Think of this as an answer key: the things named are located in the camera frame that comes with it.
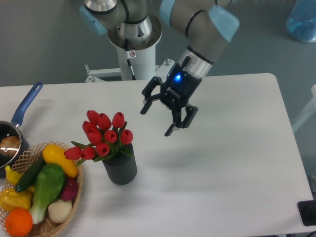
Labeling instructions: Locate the white garlic bulb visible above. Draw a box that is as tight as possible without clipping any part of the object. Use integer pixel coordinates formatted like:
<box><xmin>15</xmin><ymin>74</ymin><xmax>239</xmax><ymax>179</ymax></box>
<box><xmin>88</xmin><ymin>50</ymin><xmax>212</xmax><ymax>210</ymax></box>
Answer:
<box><xmin>48</xmin><ymin>199</ymin><xmax>72</xmax><ymax>223</ymax></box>

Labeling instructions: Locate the brown bread roll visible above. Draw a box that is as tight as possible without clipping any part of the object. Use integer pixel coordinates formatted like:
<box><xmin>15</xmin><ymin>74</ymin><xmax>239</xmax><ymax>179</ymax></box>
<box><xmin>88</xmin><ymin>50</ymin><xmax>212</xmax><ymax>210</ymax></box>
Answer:
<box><xmin>0</xmin><ymin>136</ymin><xmax>20</xmax><ymax>158</ymax></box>

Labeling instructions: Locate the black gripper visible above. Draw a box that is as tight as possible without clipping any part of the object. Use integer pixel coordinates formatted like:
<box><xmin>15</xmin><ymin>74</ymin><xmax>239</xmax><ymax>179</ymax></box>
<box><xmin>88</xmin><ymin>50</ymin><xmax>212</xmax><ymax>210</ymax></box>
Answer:
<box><xmin>140</xmin><ymin>63</ymin><xmax>202</xmax><ymax>137</ymax></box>

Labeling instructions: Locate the orange fruit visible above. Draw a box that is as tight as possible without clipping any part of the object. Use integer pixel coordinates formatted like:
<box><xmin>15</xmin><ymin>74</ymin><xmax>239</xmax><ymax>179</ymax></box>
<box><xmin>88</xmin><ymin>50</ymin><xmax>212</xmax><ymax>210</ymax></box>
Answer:
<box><xmin>4</xmin><ymin>208</ymin><xmax>33</xmax><ymax>237</ymax></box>

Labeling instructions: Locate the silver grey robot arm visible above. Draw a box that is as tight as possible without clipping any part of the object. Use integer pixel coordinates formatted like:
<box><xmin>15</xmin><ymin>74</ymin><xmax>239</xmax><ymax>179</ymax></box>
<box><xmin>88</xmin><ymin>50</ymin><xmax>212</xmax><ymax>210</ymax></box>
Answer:
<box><xmin>79</xmin><ymin>0</ymin><xmax>239</xmax><ymax>136</ymax></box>

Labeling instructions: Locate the yellow squash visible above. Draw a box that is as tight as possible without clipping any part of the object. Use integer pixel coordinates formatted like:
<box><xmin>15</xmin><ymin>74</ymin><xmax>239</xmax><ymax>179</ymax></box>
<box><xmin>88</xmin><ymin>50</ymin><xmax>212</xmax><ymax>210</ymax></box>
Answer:
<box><xmin>42</xmin><ymin>144</ymin><xmax>79</xmax><ymax>178</ymax></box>

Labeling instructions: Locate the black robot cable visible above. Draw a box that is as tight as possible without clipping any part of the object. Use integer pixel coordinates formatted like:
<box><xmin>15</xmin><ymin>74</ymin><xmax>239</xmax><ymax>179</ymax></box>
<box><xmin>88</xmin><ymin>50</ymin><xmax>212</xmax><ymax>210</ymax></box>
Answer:
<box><xmin>125</xmin><ymin>40</ymin><xmax>137</xmax><ymax>81</ymax></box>

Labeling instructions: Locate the purple red onion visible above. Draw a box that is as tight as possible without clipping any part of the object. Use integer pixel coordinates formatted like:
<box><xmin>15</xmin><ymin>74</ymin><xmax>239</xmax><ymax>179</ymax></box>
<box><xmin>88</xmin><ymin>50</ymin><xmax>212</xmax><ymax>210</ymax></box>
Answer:
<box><xmin>60</xmin><ymin>178</ymin><xmax>79</xmax><ymax>201</ymax></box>

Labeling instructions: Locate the black device at edge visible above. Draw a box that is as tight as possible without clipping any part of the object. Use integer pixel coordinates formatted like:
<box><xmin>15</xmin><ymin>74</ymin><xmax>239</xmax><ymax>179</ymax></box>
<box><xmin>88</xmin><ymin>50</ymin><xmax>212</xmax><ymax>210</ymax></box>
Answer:
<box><xmin>297</xmin><ymin>200</ymin><xmax>316</xmax><ymax>226</ymax></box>

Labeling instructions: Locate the blue translucent container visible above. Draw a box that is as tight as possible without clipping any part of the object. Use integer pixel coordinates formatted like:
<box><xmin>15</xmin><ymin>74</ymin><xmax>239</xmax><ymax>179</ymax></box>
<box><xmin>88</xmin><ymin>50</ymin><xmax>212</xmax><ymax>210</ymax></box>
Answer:
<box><xmin>286</xmin><ymin>0</ymin><xmax>316</xmax><ymax>42</ymax></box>

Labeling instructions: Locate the dark grey ribbed vase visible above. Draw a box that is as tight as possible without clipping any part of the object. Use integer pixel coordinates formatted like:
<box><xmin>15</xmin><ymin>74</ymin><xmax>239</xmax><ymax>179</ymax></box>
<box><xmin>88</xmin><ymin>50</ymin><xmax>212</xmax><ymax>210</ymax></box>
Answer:
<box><xmin>102</xmin><ymin>143</ymin><xmax>137</xmax><ymax>185</ymax></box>

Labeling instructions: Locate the green bok choy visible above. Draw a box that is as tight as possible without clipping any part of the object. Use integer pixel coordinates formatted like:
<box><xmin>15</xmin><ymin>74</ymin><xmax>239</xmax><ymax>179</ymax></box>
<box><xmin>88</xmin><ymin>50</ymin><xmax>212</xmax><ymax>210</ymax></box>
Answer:
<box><xmin>29</xmin><ymin>163</ymin><xmax>65</xmax><ymax>225</ymax></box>

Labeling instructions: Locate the green cucumber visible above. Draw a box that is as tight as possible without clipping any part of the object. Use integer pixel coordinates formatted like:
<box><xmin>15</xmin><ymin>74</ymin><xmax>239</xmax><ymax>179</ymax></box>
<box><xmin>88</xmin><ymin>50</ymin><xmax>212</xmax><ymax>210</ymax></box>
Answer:
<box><xmin>15</xmin><ymin>156</ymin><xmax>46</xmax><ymax>192</ymax></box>

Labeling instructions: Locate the white frame at right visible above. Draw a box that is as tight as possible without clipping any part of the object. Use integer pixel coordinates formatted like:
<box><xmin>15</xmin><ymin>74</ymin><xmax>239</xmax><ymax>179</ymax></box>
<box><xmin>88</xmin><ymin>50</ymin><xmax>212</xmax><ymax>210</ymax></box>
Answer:
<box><xmin>292</xmin><ymin>84</ymin><xmax>316</xmax><ymax>133</ymax></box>

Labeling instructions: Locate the red tulip bouquet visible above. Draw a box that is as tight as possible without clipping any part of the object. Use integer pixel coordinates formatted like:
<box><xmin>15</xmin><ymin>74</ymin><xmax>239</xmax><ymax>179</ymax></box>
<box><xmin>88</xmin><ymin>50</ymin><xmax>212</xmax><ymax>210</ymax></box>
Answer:
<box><xmin>64</xmin><ymin>110</ymin><xmax>133</xmax><ymax>165</ymax></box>

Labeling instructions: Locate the yellow bell pepper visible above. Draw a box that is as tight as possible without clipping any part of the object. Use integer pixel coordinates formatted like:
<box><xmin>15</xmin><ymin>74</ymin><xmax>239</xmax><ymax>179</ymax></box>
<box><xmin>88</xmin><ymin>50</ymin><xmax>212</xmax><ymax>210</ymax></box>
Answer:
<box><xmin>0</xmin><ymin>188</ymin><xmax>33</xmax><ymax>212</ymax></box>

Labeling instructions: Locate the yellow banana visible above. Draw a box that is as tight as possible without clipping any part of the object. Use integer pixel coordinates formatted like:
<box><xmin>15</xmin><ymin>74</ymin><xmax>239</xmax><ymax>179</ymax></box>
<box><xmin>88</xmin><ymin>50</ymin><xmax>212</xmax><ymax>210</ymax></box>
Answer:
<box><xmin>3</xmin><ymin>165</ymin><xmax>27</xmax><ymax>190</ymax></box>

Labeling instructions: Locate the blue handled saucepan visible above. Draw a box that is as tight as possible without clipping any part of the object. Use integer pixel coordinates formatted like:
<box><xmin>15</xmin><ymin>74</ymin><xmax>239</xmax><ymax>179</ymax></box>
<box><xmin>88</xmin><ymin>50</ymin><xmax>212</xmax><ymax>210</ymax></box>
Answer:
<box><xmin>0</xmin><ymin>82</ymin><xmax>43</xmax><ymax>178</ymax></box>

